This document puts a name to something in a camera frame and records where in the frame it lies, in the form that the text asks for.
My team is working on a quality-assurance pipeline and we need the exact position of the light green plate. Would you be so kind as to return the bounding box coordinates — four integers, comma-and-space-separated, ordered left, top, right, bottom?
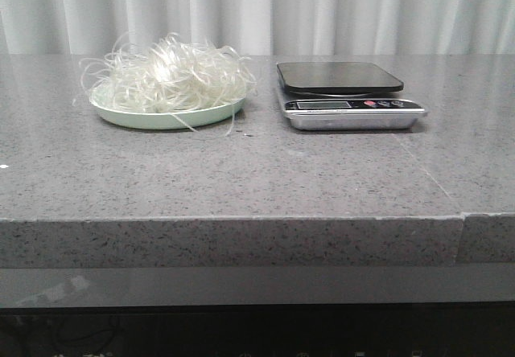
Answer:
89, 86, 245, 130

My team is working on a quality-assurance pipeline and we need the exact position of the white curtain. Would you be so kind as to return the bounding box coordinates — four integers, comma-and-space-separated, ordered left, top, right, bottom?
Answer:
1, 0, 514, 55

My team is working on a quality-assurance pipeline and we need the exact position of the white vermicelli noodle bundle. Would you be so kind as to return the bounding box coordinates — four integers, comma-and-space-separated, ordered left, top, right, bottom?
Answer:
79, 33, 257, 113

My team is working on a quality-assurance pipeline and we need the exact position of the silver digital kitchen scale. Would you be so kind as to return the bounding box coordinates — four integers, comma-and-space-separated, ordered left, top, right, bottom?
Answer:
277, 62, 427, 131

